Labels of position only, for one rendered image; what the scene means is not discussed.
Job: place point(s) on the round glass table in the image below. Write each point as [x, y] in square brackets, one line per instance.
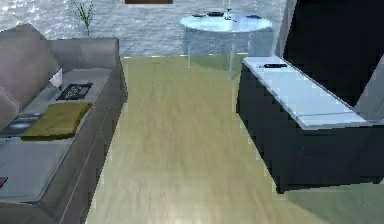
[225, 23]

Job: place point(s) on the black remote control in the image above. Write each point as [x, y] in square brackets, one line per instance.
[275, 65]

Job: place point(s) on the black flat dish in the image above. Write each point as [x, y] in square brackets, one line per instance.
[215, 14]

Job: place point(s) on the clear glass bottle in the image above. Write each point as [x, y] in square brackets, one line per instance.
[228, 13]

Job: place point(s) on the black cabinet with white top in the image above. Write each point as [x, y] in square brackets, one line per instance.
[300, 140]

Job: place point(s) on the grey sofa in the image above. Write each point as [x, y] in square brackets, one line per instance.
[83, 140]

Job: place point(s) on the small dark blue object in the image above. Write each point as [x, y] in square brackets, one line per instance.
[254, 16]

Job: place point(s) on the brown framed picture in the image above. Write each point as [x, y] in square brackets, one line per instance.
[148, 1]

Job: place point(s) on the olive green cushion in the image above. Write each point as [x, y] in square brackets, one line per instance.
[58, 120]

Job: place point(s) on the white paper sheet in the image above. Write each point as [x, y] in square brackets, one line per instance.
[56, 79]

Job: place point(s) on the green house plant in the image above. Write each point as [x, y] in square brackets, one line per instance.
[85, 15]

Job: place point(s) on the black television set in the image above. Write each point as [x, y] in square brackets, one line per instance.
[333, 43]

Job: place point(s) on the dark glossy book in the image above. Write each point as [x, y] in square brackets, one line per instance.
[20, 124]

